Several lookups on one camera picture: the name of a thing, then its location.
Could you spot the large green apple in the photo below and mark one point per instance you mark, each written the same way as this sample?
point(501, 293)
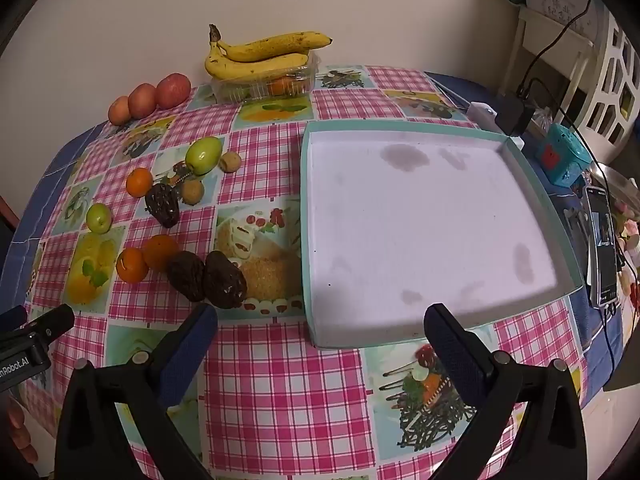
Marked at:
point(203, 155)

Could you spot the white side table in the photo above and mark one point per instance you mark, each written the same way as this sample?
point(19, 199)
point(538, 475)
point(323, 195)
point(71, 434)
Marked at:
point(547, 17)

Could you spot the white fruit tray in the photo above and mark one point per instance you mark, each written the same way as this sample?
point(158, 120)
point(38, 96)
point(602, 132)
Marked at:
point(425, 235)

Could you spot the dark avocado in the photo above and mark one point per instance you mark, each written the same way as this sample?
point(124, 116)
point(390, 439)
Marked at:
point(186, 276)
point(225, 281)
point(162, 203)

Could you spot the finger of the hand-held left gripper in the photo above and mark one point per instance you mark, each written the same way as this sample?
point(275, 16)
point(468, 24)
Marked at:
point(52, 322)

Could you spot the clear plastic container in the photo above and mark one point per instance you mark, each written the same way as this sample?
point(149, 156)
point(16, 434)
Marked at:
point(240, 91)

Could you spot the small green apple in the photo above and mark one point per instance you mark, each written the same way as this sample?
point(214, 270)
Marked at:
point(99, 217)

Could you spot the person's left hand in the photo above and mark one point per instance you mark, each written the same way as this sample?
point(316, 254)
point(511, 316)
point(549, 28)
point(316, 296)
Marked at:
point(17, 425)

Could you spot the white lattice basket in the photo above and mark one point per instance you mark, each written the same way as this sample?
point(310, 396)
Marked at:
point(615, 85)

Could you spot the small orange in container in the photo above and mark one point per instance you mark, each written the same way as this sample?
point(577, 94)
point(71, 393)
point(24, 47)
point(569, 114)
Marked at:
point(280, 86)

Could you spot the small red apple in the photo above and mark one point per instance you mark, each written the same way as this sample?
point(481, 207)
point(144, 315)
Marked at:
point(119, 110)

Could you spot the black power adapter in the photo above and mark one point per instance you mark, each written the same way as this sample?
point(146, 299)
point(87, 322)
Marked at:
point(515, 115)

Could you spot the small brown fruit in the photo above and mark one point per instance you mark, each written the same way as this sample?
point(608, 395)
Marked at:
point(230, 161)
point(192, 191)

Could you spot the black smartphone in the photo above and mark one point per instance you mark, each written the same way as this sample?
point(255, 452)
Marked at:
point(600, 245)

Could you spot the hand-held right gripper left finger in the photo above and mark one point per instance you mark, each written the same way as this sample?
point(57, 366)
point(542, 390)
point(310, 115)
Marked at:
point(185, 360)

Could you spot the teal toy box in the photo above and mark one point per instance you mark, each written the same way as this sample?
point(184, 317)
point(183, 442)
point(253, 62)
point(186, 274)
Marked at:
point(562, 157)

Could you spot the large red apple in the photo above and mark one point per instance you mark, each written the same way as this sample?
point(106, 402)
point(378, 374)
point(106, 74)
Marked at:
point(173, 90)

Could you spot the spotted yellow banana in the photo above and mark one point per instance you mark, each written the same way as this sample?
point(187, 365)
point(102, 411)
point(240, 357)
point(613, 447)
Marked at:
point(280, 45)

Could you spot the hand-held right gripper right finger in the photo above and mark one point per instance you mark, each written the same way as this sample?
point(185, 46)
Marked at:
point(455, 355)

